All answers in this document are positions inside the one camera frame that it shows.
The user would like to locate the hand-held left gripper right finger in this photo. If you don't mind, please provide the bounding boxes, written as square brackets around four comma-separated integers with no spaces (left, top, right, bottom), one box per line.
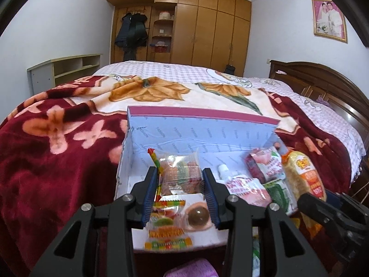
[202,167,322,277]

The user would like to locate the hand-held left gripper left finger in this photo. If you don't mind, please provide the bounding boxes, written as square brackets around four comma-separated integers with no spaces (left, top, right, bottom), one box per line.
[29,166,159,277]

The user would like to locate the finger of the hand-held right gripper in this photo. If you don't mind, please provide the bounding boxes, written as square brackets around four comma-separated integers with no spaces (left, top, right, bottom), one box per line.
[327,192,369,223]
[297,192,346,233]

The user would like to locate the round brown jelly cup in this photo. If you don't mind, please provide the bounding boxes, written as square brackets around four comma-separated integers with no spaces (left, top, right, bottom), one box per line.
[183,202,215,231]

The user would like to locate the pink drink pouch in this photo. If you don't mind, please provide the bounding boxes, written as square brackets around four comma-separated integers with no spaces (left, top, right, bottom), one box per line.
[217,164,273,207]

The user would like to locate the striped candy stick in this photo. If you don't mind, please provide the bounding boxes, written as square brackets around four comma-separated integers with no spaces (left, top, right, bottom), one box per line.
[148,148,162,202]

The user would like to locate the rainbow candy packet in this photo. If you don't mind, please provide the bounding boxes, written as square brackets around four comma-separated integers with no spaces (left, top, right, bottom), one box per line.
[143,196,193,251]

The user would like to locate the clear colourful jelly pack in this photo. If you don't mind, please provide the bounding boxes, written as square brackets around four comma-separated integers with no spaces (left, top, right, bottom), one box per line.
[160,150,202,194]

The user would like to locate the large orange snack bag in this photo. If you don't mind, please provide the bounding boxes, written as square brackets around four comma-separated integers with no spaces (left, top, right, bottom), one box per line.
[281,149,327,202]

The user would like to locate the green snack packet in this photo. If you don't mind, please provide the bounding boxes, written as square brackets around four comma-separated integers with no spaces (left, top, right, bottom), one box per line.
[264,179,298,216]

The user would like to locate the white cardboard box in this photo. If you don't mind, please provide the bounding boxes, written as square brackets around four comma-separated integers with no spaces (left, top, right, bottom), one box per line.
[115,105,300,250]

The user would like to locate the red pink snack packet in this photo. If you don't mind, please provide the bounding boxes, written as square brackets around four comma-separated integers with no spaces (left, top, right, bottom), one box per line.
[245,147,286,184]

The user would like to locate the small orange snack packet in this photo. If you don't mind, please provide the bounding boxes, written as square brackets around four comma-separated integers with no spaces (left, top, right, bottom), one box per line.
[292,212,327,238]

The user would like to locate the purple textured cloth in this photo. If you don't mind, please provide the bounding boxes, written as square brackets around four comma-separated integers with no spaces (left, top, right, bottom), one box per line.
[164,258,217,277]

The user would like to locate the red floral blanket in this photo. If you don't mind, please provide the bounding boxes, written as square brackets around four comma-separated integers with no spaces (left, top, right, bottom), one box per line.
[0,75,361,277]

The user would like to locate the dark wooden headboard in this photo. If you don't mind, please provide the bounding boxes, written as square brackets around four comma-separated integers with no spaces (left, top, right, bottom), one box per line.
[269,60,369,148]

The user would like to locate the pink checked bed sheet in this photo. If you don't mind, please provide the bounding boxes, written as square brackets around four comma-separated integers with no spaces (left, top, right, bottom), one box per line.
[92,60,366,185]

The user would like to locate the red basket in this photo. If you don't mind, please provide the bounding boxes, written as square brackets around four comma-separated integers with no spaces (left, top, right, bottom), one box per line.
[150,42,169,53]

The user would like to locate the grey low shelf unit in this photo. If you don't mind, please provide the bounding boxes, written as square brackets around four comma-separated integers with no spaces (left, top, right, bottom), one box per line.
[27,53,104,96]

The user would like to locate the dark hanging coats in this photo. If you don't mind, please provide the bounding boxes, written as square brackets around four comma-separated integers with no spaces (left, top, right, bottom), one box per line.
[115,12,149,61]

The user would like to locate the wooden wardrobe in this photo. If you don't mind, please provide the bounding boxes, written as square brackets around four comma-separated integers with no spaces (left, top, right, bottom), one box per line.
[107,0,252,77]

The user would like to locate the framed wedding portrait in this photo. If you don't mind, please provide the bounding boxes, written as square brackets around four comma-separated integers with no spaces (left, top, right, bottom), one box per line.
[311,0,348,44]

